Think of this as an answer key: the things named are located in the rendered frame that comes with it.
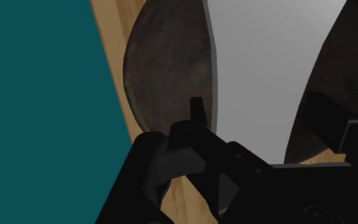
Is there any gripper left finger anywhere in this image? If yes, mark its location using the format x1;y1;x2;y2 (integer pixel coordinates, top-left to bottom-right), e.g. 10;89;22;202
95;96;241;224

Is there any dark brown round dish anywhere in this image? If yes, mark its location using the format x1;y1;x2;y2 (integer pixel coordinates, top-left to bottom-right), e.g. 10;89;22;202
122;0;214;136
284;0;358;165

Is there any grey flat slab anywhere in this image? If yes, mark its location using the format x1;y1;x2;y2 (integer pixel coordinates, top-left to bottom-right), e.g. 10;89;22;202
202;0;348;165

